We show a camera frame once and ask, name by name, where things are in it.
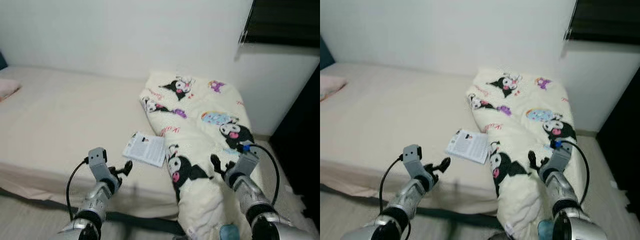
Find black tall furniture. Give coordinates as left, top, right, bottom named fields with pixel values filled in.
left=596, top=65, right=640, bottom=201
left=270, top=62, right=321, bottom=232

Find black window blind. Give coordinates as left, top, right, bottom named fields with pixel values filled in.
left=240, top=0, right=321, bottom=49
left=564, top=0, right=640, bottom=45

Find white paperback book blue letters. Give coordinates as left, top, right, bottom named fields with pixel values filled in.
left=445, top=129, right=491, bottom=165
left=122, top=131, right=167, bottom=168

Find pink patterned pillow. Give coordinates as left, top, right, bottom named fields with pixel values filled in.
left=320, top=75, right=347, bottom=102
left=0, top=77, right=22, bottom=102

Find cream cartoon print blanket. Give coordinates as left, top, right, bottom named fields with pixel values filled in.
left=139, top=70, right=281, bottom=240
left=465, top=67, right=591, bottom=240

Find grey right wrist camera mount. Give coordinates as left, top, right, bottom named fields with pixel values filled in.
left=231, top=148, right=261, bottom=177
left=545, top=144, right=573, bottom=173

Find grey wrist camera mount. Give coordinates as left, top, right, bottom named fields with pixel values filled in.
left=545, top=144, right=573, bottom=173
left=231, top=148, right=261, bottom=177
left=402, top=144, right=433, bottom=180
left=87, top=147, right=117, bottom=183

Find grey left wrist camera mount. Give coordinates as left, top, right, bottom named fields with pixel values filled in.
left=87, top=147, right=117, bottom=183
left=402, top=144, right=433, bottom=180

